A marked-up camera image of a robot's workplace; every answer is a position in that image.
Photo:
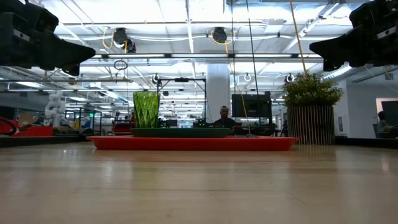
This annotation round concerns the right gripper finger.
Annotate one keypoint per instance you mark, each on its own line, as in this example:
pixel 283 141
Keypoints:
pixel 331 66
pixel 342 46

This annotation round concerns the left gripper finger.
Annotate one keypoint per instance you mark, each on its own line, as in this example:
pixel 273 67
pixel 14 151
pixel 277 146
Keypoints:
pixel 65 53
pixel 73 70

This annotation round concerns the green faceted plastic cup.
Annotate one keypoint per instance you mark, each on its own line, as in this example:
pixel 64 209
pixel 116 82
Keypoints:
pixel 146 109

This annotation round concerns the green round plate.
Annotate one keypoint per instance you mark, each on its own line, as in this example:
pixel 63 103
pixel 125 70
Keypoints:
pixel 180 132

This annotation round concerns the red plastic tray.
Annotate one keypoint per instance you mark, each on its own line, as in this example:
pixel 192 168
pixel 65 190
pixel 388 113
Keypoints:
pixel 192 143

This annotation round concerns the white robot figure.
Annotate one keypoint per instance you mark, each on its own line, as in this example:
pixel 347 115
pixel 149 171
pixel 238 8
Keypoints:
pixel 55 107

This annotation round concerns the potted plant in ribbed pot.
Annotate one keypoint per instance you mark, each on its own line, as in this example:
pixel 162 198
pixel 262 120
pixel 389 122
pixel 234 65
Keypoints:
pixel 311 102

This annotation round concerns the red storage bin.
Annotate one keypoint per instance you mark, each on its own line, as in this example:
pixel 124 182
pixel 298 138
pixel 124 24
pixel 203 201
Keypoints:
pixel 34 131

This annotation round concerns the person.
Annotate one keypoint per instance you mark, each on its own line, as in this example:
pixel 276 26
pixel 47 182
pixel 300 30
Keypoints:
pixel 224 119
pixel 382 123

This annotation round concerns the black display screen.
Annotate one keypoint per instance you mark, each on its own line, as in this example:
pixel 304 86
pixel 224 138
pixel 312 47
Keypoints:
pixel 251 105

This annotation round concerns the white building column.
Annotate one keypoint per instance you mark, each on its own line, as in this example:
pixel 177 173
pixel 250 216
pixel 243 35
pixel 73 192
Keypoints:
pixel 218 90

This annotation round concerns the long ceiling light bar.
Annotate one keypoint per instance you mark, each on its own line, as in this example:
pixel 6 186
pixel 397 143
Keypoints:
pixel 199 56

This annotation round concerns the grey horizontal rail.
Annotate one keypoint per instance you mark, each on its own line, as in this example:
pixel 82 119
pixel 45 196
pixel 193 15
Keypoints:
pixel 93 80

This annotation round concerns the dark wall screen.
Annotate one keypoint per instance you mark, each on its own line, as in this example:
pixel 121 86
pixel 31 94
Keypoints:
pixel 390 112

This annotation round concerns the black tube frame rig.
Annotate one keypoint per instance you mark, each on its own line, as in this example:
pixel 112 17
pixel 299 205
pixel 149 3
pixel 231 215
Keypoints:
pixel 181 80

